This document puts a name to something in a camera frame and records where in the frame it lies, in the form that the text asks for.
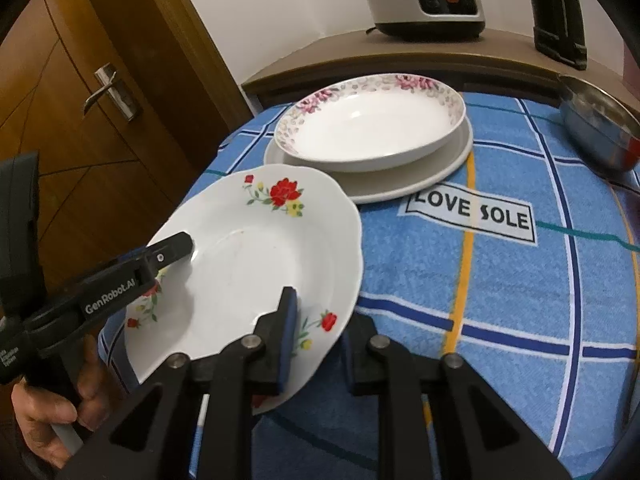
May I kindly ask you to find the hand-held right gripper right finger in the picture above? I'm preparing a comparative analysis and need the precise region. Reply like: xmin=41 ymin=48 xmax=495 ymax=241
xmin=341 ymin=314 xmax=573 ymax=480

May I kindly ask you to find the white plate with red flowers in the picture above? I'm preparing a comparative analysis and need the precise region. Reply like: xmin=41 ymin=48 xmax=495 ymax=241
xmin=124 ymin=165 xmax=363 ymax=416

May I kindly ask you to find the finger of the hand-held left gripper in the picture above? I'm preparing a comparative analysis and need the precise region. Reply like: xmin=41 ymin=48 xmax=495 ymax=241
xmin=141 ymin=231 xmax=195 ymax=282

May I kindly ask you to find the black cylindrical flask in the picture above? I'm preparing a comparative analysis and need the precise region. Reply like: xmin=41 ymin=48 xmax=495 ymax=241
xmin=520 ymin=0 xmax=587 ymax=71

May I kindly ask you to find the metal door handle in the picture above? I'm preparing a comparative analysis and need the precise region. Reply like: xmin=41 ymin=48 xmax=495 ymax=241
xmin=82 ymin=62 xmax=143 ymax=122

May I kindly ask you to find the person's left hand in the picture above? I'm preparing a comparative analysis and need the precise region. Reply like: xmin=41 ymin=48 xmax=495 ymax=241
xmin=10 ymin=335 xmax=111 ymax=468

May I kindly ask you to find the blue plaid cloth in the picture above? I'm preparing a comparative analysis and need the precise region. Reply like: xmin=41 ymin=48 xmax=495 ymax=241
xmin=97 ymin=91 xmax=640 ymax=480

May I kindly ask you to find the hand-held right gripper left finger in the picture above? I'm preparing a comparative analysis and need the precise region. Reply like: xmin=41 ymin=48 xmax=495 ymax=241
xmin=62 ymin=286 xmax=301 ymax=480

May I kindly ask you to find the white bowl with pink floral rim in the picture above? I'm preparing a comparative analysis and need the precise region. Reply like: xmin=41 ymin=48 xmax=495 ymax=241
xmin=274 ymin=74 xmax=467 ymax=173

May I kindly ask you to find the brown wooden door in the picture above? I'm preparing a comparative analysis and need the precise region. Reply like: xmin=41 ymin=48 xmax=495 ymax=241
xmin=0 ymin=0 xmax=253 ymax=261

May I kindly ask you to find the brown wooden cabinet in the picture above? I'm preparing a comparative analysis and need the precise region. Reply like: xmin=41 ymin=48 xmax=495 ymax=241
xmin=241 ymin=27 xmax=571 ymax=116

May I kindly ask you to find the plain beige plate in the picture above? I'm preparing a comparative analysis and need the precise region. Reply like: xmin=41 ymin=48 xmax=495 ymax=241
xmin=264 ymin=115 xmax=474 ymax=205

